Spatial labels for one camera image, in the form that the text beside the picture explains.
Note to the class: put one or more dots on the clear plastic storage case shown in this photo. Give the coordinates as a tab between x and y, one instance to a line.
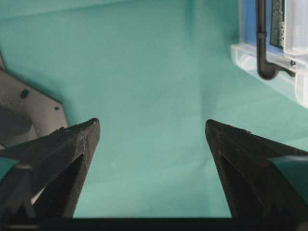
294	56

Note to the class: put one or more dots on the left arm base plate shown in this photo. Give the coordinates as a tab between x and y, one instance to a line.
25	112

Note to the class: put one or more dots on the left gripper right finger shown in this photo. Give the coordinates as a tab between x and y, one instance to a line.
255	173

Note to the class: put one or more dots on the black case latch handle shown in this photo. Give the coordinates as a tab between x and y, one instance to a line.
265	69

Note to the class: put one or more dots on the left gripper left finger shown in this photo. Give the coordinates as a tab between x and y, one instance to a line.
49	173

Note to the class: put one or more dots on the blue liner in case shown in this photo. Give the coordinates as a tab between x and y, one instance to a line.
275	24

